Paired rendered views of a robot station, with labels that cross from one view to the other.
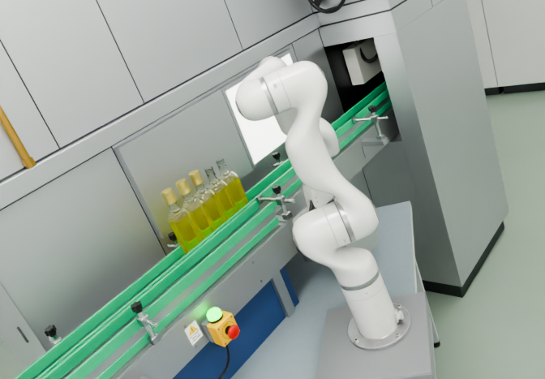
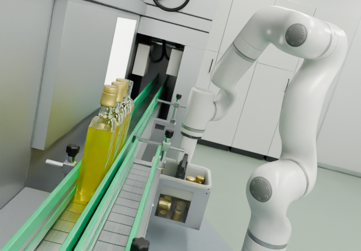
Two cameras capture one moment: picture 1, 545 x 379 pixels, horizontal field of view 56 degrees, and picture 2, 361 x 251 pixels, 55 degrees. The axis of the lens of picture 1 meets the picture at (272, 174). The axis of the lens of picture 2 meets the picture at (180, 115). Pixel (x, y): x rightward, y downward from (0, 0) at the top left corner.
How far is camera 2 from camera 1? 1.24 m
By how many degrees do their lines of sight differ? 48
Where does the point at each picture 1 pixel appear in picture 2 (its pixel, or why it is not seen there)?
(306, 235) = (286, 185)
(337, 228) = (303, 185)
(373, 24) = (190, 36)
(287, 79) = (339, 33)
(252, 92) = (324, 27)
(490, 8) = not seen: hidden behind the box
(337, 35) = (155, 29)
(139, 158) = (71, 29)
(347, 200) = (313, 161)
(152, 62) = not seen: outside the picture
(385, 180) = not seen: hidden behind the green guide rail
